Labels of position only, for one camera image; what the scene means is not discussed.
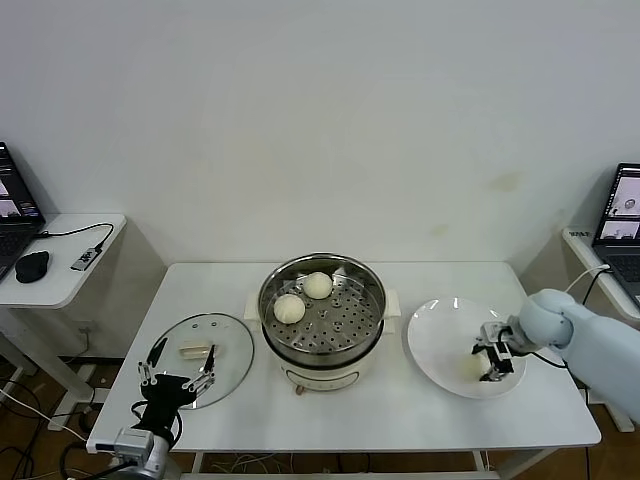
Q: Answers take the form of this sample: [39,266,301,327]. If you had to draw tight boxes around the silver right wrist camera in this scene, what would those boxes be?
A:
[479,323,512,344]

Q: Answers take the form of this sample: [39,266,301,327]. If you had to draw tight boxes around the black open laptop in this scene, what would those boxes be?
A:
[0,141,49,284]

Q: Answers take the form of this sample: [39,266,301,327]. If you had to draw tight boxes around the perforated steel steamer basket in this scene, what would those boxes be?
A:
[258,254,388,354]

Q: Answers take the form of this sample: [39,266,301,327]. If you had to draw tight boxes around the round white plate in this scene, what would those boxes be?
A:
[407,297,528,400]

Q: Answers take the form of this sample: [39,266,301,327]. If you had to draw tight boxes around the grey usb hub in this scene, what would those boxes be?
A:
[70,245,103,273]

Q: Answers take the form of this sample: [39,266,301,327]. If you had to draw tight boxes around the white rounded side table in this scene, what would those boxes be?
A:
[0,213,129,431]

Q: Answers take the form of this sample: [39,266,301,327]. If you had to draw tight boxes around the white electric cooker pot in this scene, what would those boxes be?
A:
[243,289,402,396]

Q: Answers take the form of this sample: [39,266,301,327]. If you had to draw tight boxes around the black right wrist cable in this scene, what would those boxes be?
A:
[529,349,571,369]

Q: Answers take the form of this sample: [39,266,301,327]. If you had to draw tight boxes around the white laptop cable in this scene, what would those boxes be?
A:
[564,264,611,296]

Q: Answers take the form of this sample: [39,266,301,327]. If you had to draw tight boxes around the round glass pot lid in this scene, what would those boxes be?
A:
[145,312,255,411]

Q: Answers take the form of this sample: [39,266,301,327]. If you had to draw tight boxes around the black computer mouse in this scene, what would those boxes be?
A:
[14,250,51,284]

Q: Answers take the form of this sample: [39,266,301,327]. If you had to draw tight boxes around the grey open laptop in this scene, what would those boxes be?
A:
[591,163,640,306]

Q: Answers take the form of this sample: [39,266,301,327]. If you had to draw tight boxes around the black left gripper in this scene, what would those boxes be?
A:
[132,338,218,432]

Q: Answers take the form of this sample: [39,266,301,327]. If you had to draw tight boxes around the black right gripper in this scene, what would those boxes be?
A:
[471,339,516,384]

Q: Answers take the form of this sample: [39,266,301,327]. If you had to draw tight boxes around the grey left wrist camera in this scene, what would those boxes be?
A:
[87,427,155,459]

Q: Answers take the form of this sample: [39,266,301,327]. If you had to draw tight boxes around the white side table with label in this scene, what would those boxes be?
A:
[560,227,640,434]

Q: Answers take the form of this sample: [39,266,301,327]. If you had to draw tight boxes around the black usb hub cable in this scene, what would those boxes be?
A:
[33,222,115,251]

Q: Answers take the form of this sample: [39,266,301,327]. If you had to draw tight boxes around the black power adapter cable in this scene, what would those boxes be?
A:
[577,272,614,309]

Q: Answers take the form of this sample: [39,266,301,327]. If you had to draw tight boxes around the white steamed baozi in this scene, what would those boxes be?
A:
[273,293,306,325]
[458,352,489,384]
[303,271,333,300]

